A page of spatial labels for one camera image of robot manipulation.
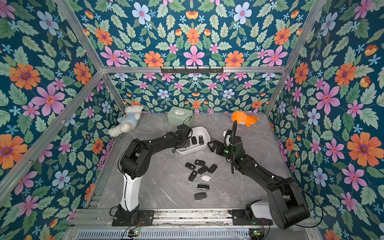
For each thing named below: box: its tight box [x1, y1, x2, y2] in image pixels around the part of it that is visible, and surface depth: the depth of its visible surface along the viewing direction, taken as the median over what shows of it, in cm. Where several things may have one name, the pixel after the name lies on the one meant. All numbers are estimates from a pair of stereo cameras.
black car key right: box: [208, 164, 218, 174], surface depth 92 cm
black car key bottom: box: [194, 192, 207, 200], surface depth 82 cm
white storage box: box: [175, 126, 211, 156], surface depth 104 cm
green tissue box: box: [167, 106, 195, 128], surface depth 111 cm
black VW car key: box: [188, 170, 198, 183], surface depth 89 cm
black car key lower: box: [197, 183, 210, 191], surface depth 84 cm
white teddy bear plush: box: [108, 104, 144, 137], surface depth 107 cm
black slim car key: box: [198, 135, 204, 146], surface depth 104 cm
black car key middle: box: [194, 159, 205, 166], surface depth 95 cm
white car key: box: [200, 174, 212, 181], surface depth 88 cm
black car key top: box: [191, 136, 197, 145], surface depth 104 cm
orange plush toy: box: [231, 110, 260, 127], surface depth 112 cm
